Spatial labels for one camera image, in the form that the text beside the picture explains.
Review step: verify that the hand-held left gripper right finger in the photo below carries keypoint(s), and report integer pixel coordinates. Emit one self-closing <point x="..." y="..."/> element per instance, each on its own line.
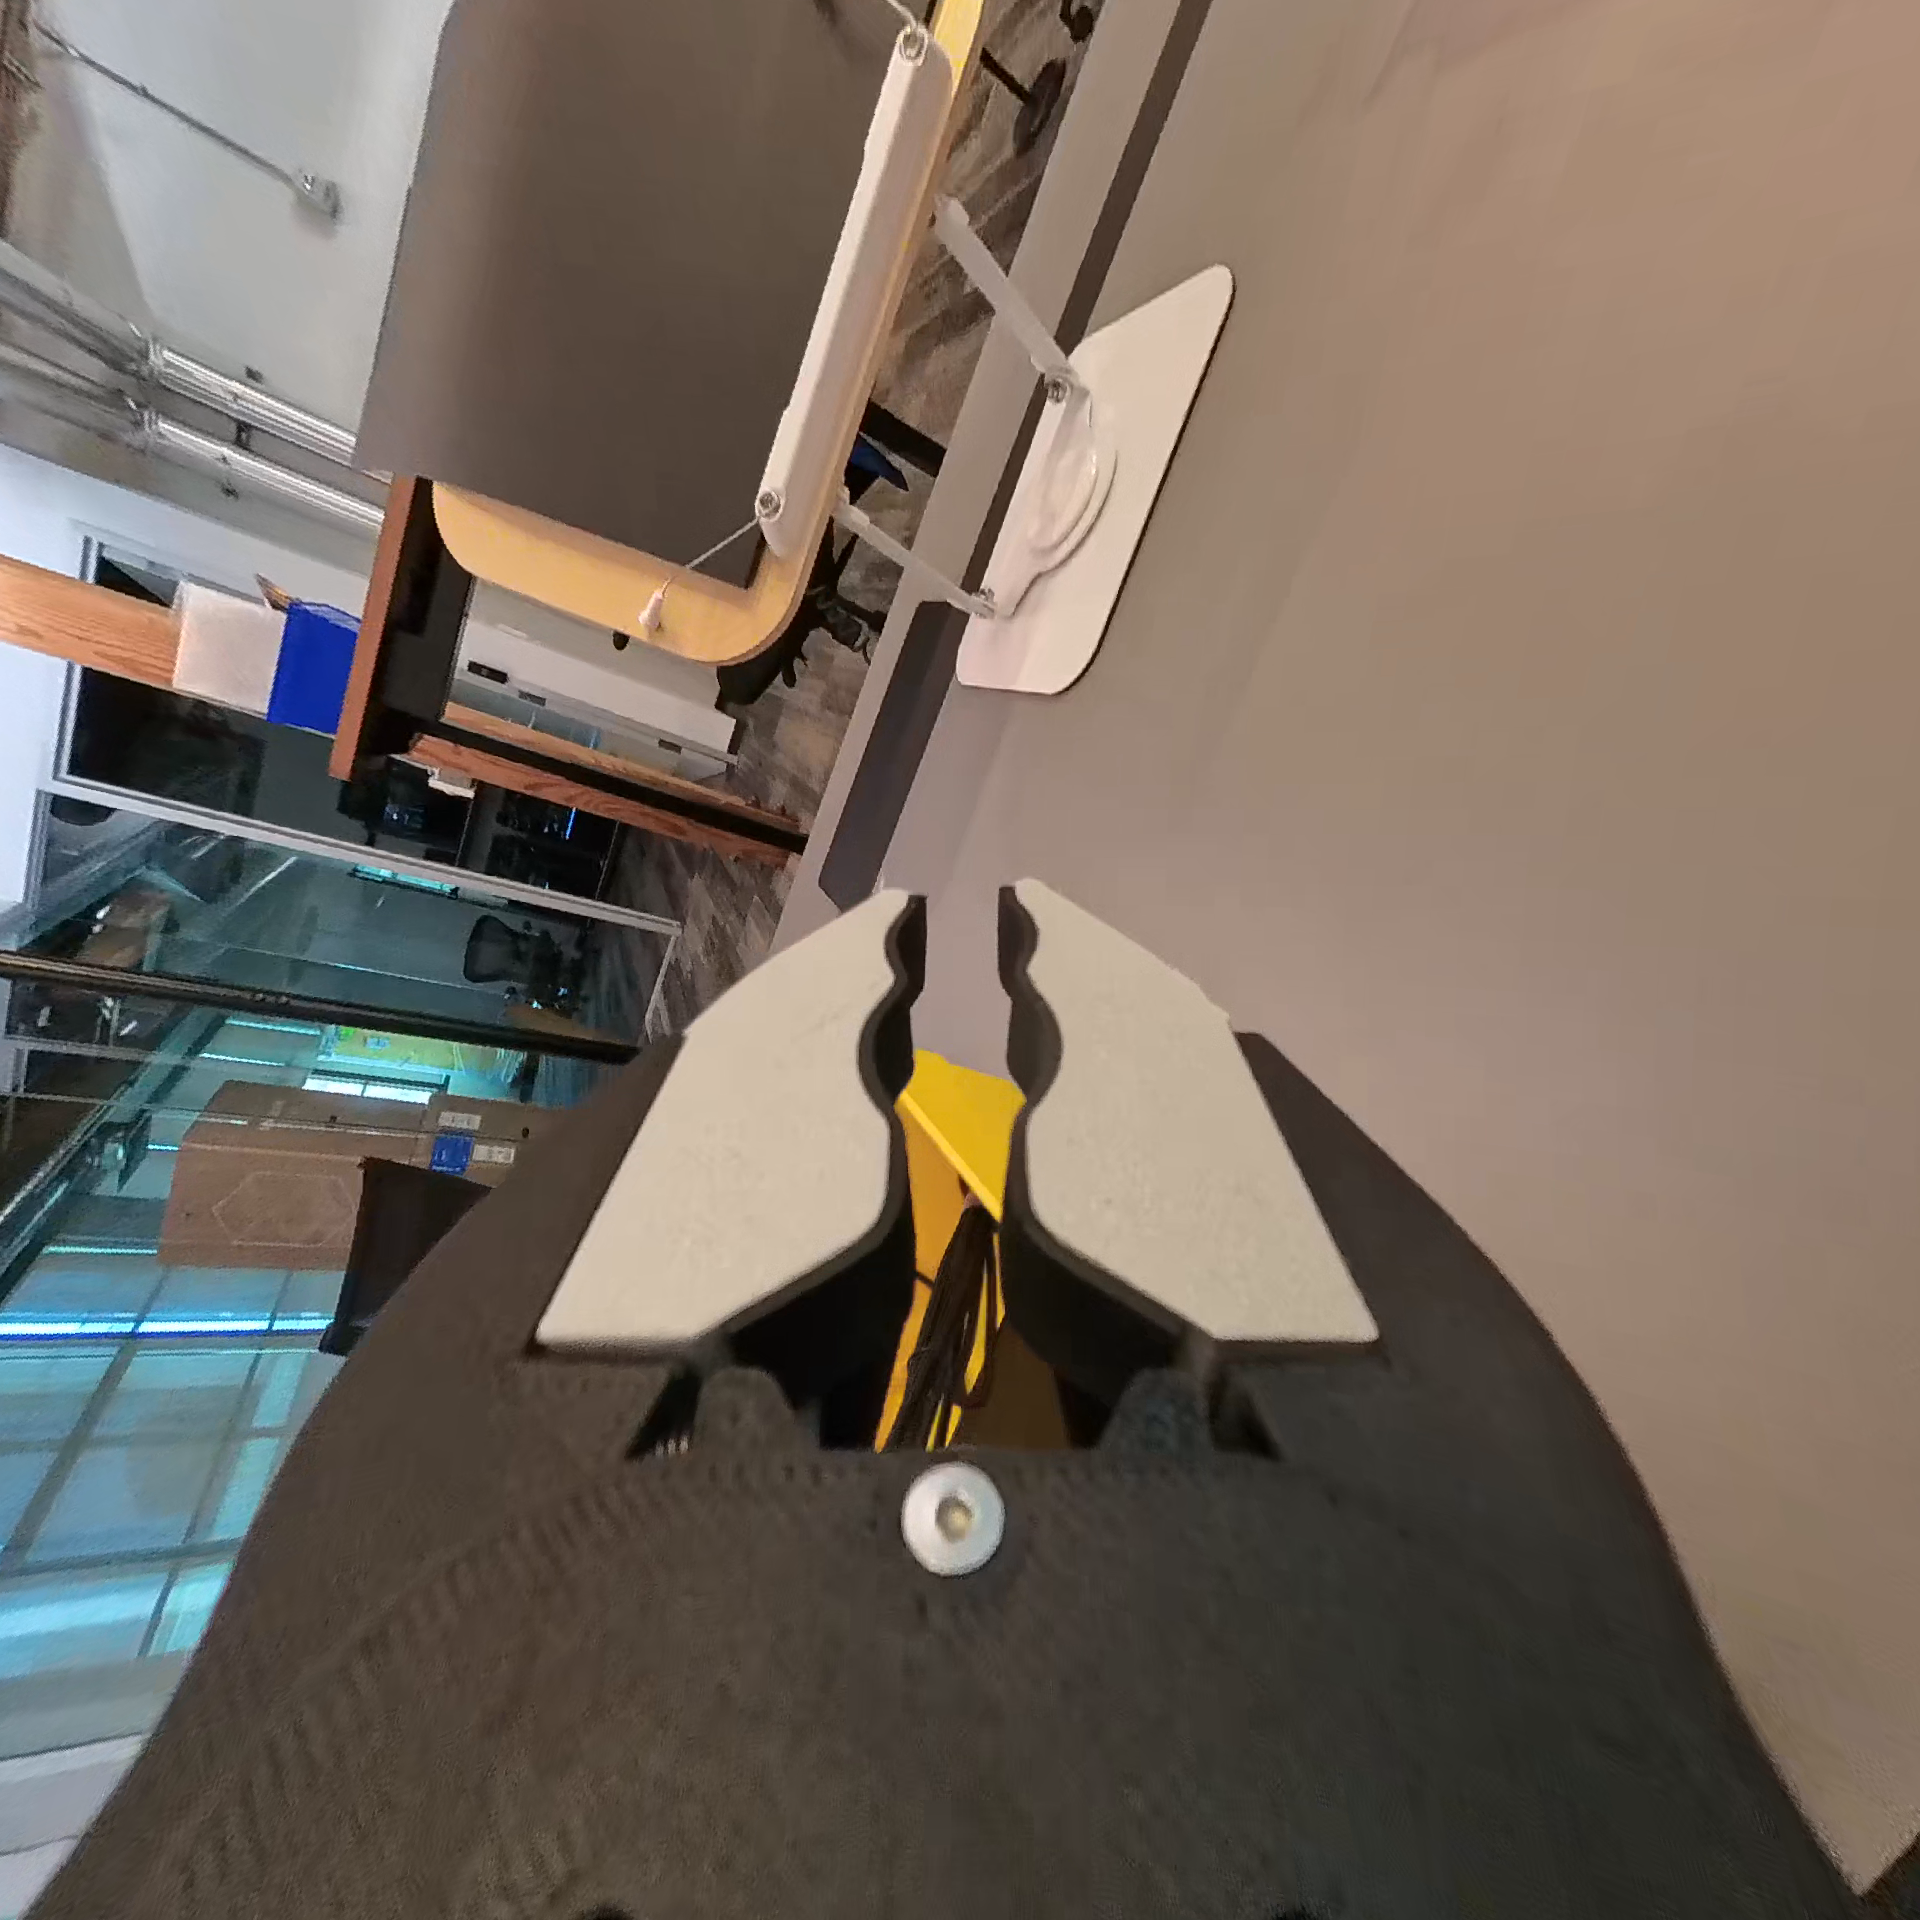
<point x="1186" y="1171"/>

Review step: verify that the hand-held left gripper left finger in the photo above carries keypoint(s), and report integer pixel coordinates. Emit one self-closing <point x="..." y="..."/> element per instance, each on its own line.
<point x="750" y="1171"/>

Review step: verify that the yellow plastic bin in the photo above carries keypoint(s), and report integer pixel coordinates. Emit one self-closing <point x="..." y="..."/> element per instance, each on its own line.
<point x="957" y="1125"/>

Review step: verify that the black office chair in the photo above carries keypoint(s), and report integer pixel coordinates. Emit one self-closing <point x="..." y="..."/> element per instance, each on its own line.
<point x="527" y="961"/>

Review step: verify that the cardboard box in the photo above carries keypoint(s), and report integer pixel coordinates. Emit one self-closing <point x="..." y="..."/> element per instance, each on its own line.
<point x="299" y="1171"/>

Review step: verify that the wooden topped desk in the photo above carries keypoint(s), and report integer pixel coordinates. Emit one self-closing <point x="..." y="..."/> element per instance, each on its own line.
<point x="392" y="661"/>

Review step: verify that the blue box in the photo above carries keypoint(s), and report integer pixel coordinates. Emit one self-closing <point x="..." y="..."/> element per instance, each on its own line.
<point x="317" y="668"/>

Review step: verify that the white storage box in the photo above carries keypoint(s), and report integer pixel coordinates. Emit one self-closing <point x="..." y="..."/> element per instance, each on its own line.
<point x="227" y="636"/>

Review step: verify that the white tablet stand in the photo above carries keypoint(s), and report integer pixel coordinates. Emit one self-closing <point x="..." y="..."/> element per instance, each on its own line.
<point x="601" y="269"/>

